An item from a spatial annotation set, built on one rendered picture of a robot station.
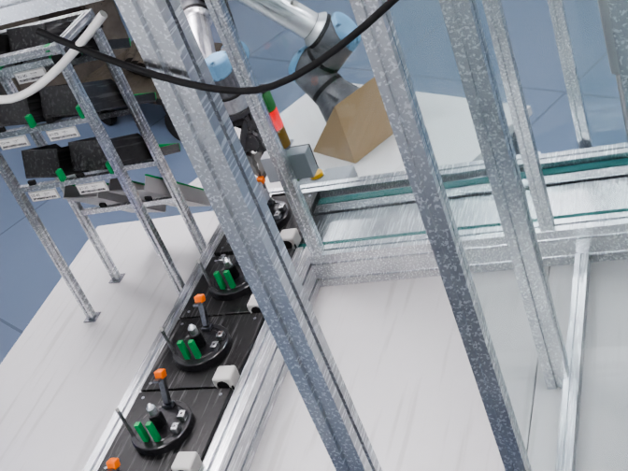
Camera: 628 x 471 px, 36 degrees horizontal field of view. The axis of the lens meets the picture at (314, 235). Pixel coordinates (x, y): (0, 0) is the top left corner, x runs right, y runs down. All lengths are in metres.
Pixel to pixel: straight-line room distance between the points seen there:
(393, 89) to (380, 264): 1.34
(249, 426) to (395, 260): 0.57
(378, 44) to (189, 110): 0.22
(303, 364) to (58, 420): 1.31
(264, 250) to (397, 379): 1.03
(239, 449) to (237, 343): 0.29
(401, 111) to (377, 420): 1.09
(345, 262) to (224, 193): 1.30
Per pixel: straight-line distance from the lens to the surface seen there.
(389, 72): 1.10
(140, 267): 2.94
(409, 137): 1.14
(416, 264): 2.40
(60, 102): 2.47
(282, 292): 1.22
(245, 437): 2.11
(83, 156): 2.54
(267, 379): 2.21
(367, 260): 2.42
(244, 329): 2.30
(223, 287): 2.42
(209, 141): 1.11
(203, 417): 2.13
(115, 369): 2.59
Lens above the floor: 2.30
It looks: 32 degrees down
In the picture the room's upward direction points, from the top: 22 degrees counter-clockwise
